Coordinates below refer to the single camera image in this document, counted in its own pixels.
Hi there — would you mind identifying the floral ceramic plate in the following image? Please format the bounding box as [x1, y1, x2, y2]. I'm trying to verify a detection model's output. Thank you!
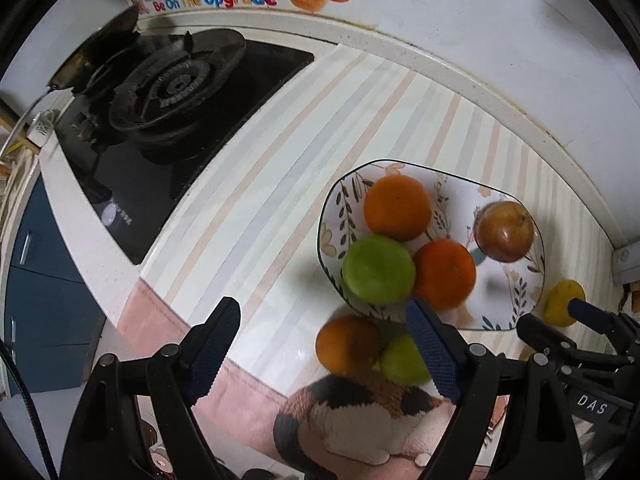
[316, 159, 546, 332]

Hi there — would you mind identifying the orange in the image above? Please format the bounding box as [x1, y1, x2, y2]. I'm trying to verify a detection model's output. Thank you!
[363, 175, 433, 242]
[411, 239, 477, 310]
[315, 314, 384, 377]

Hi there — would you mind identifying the black cable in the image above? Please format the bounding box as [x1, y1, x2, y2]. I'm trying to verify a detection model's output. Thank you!
[0, 337, 58, 480]

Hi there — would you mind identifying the black gas stove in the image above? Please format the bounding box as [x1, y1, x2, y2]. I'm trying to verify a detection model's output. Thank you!
[50, 29, 316, 266]

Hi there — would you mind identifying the blue cabinet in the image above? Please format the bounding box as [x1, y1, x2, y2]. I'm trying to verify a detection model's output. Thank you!
[0, 175, 107, 397]

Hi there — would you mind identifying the red apple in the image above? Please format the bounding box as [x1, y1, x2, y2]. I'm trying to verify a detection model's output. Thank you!
[474, 201, 535, 264]

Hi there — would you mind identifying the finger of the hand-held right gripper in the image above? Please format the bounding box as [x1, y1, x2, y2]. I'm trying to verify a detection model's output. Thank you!
[567, 298, 640, 343]
[516, 313, 632, 378]

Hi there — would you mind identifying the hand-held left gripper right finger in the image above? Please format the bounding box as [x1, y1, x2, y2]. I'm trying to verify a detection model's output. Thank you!
[405, 297, 584, 480]

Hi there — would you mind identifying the striped mat with cat print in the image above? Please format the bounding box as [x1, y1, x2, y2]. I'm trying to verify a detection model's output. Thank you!
[114, 42, 628, 480]

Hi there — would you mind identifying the white wall socket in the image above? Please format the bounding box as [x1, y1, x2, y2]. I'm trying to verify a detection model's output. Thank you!
[612, 244, 640, 287]

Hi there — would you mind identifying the green apple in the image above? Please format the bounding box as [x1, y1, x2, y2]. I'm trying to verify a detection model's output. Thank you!
[379, 333, 432, 386]
[341, 236, 416, 305]

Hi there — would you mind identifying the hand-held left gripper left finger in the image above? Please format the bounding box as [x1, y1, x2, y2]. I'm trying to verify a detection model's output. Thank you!
[60, 296, 242, 480]

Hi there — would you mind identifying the white power adapter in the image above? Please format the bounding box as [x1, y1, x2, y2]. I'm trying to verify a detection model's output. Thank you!
[25, 109, 59, 149]

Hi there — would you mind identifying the yellow lemon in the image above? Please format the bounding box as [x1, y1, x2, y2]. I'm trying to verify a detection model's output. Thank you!
[543, 280, 586, 328]

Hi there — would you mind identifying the dark pan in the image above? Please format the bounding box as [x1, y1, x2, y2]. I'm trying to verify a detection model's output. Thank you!
[47, 4, 142, 95]

